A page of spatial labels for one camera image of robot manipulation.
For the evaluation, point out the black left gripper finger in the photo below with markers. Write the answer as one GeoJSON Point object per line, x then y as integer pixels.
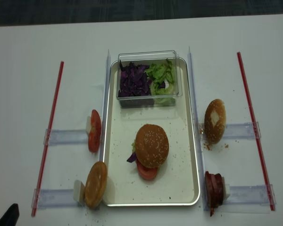
{"type": "Point", "coordinates": [11, 216]}

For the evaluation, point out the sesame bun top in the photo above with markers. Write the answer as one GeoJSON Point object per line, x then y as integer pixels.
{"type": "Point", "coordinates": [151, 132]}

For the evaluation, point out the tomato slices on left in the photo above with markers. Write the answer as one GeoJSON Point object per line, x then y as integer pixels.
{"type": "Point", "coordinates": [95, 132]}

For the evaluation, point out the tomato slice on tray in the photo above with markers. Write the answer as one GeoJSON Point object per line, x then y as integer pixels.
{"type": "Point", "coordinates": [146, 173]}

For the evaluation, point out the meat slices on right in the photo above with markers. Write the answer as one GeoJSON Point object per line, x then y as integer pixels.
{"type": "Point", "coordinates": [215, 189]}

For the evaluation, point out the green lettuce in box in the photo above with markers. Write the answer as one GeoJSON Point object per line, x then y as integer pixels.
{"type": "Point", "coordinates": [162, 78]}

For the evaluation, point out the left front clear track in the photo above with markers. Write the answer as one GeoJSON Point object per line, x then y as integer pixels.
{"type": "Point", "coordinates": [54, 198]}

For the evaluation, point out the clear track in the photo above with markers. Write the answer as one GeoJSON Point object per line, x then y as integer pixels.
{"type": "Point", "coordinates": [54, 198]}
{"type": "Point", "coordinates": [64, 137]}
{"type": "Point", "coordinates": [249, 195]}
{"type": "Point", "coordinates": [246, 130]}

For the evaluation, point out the left front white pusher block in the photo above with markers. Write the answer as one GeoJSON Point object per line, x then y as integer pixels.
{"type": "Point", "coordinates": [78, 192]}

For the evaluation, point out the white pusher block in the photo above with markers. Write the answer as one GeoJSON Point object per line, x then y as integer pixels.
{"type": "Point", "coordinates": [88, 125]}
{"type": "Point", "coordinates": [226, 189]}
{"type": "Point", "coordinates": [78, 192]}

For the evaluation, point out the plain bun on left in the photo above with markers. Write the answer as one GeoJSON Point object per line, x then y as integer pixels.
{"type": "Point", "coordinates": [96, 185]}

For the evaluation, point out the left rear clear track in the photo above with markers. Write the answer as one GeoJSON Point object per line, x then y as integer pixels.
{"type": "Point", "coordinates": [64, 137]}

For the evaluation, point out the left rear white pusher block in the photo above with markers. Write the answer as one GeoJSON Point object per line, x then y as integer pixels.
{"type": "Point", "coordinates": [88, 125]}

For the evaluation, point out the purple leaf on tray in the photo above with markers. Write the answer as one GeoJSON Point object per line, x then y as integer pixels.
{"type": "Point", "coordinates": [132, 158]}

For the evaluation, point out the metal tray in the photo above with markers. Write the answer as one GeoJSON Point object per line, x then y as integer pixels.
{"type": "Point", "coordinates": [177, 181]}

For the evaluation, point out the purple cabbage leaves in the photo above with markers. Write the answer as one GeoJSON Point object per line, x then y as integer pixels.
{"type": "Point", "coordinates": [134, 86]}

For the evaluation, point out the clear plastic salad box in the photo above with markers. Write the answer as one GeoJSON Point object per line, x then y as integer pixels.
{"type": "Point", "coordinates": [148, 58]}

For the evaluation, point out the right front white pusher block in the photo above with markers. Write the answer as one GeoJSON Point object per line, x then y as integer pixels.
{"type": "Point", "coordinates": [226, 189]}

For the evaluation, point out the sesame bun with bare patch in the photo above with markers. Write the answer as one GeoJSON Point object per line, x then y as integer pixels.
{"type": "Point", "coordinates": [215, 121]}

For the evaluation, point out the right front clear track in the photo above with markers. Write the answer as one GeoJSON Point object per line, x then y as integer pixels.
{"type": "Point", "coordinates": [249, 195]}

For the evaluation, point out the right rear clear track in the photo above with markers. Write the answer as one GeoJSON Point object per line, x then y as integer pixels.
{"type": "Point", "coordinates": [246, 130]}

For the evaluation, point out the left red rail strip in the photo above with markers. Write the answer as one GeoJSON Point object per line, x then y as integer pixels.
{"type": "Point", "coordinates": [45, 147]}

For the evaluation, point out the red rail strip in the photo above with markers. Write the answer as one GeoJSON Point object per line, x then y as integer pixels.
{"type": "Point", "coordinates": [45, 147]}
{"type": "Point", "coordinates": [258, 141]}

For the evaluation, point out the left clear long rail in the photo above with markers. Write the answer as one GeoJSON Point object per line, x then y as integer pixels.
{"type": "Point", "coordinates": [105, 107]}

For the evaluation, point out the clear long rail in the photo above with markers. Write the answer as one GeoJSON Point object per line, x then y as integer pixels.
{"type": "Point", "coordinates": [196, 131]}
{"type": "Point", "coordinates": [105, 107]}

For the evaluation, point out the right clear long rail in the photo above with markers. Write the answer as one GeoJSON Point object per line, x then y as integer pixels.
{"type": "Point", "coordinates": [196, 131]}

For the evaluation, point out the right red rail strip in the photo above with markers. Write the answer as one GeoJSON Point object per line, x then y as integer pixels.
{"type": "Point", "coordinates": [258, 141]}

